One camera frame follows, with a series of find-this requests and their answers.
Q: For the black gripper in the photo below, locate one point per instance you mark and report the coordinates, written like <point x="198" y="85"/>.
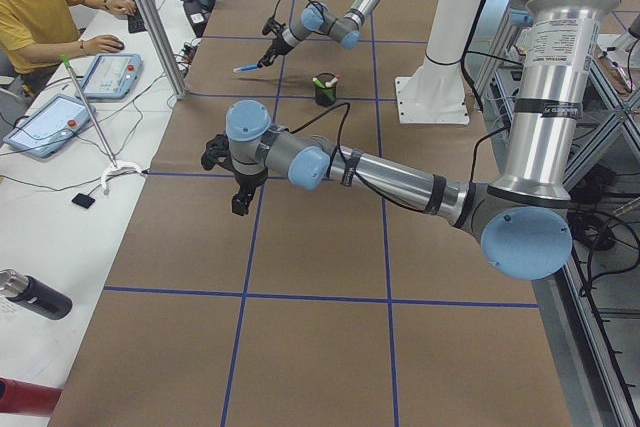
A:
<point x="276" y="47"/>
<point x="248" y="180"/>

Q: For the blue highlighter pen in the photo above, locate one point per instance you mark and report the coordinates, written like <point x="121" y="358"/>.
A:
<point x="246" y="68"/>

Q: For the red whiteboard marker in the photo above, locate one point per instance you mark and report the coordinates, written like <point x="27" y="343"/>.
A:
<point x="332" y="82"/>

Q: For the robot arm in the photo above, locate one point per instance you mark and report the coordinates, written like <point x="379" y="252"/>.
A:
<point x="315" y="18"/>
<point x="518" y="219"/>

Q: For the green highlighter pen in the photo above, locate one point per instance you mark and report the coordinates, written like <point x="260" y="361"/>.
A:
<point x="318" y="83"/>

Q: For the black mesh pen cup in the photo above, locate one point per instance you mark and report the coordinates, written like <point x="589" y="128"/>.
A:
<point x="325" y="97"/>

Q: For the white curved stand base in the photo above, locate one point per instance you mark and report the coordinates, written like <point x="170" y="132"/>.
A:
<point x="119" y="167"/>

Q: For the black keyboard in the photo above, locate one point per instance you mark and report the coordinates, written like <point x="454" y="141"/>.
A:
<point x="135" y="22"/>

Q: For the small black square pad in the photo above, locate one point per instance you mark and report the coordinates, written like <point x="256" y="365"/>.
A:
<point x="82" y="200"/>

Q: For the far teach pendant tablet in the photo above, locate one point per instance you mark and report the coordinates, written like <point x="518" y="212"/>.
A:
<point x="111" y="76"/>

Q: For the teach pendant tablet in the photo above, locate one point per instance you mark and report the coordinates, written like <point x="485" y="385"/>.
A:
<point x="111" y="76"/>
<point x="47" y="130"/>

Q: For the metal rod green tip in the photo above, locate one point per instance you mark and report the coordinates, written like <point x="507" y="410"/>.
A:
<point x="74" y="80"/>

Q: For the near teach pendant tablet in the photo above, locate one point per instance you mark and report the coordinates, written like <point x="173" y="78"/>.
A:
<point x="47" y="130"/>

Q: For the black water bottle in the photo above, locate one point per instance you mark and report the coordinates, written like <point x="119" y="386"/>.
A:
<point x="34" y="295"/>

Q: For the person in yellow shirt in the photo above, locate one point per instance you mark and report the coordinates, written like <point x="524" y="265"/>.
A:
<point x="34" y="33"/>

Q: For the red bottle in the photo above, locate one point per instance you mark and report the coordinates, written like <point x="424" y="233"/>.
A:
<point x="18" y="397"/>

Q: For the aluminium frame post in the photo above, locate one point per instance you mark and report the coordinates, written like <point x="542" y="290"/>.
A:
<point x="162" y="46"/>

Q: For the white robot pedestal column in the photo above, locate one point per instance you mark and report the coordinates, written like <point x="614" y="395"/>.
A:
<point x="445" y="37"/>

